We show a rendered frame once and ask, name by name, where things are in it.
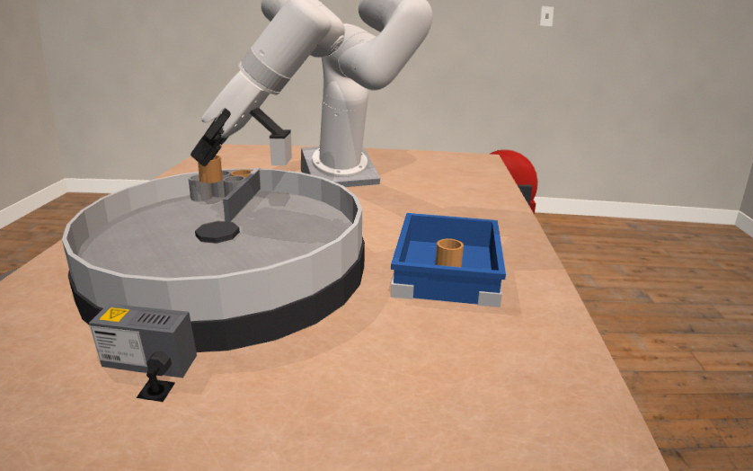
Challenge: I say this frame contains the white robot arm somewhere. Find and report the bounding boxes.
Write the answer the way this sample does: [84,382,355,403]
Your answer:
[241,0,432,177]

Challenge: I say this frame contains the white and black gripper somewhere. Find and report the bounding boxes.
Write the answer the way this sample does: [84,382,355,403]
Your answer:
[190,62,280,166]

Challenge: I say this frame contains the grey metal bushing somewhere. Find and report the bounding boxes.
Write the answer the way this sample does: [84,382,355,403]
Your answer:
[223,175,245,196]
[189,174,213,201]
[211,171,231,198]

